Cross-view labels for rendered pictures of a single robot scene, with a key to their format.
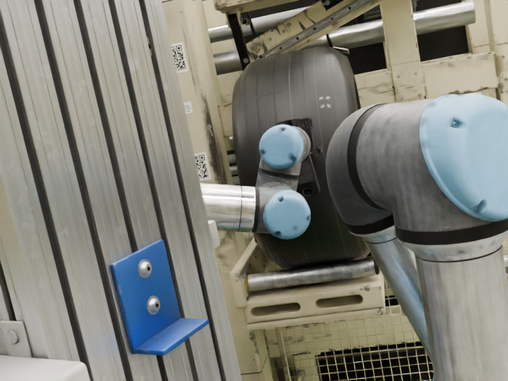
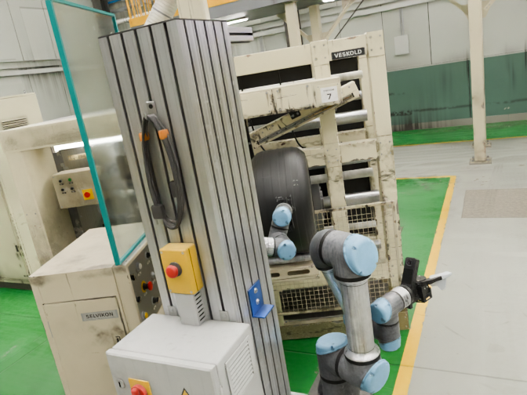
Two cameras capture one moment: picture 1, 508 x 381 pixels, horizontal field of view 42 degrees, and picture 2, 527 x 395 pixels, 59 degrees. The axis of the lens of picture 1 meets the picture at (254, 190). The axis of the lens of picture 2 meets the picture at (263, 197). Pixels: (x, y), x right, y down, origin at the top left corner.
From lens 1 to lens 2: 81 cm
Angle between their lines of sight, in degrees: 8
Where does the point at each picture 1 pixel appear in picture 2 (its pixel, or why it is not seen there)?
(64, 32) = (236, 222)
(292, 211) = (289, 249)
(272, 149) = (278, 219)
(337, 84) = (301, 172)
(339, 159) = (315, 249)
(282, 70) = (274, 164)
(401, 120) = (337, 242)
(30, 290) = (231, 302)
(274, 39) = (264, 132)
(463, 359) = (354, 316)
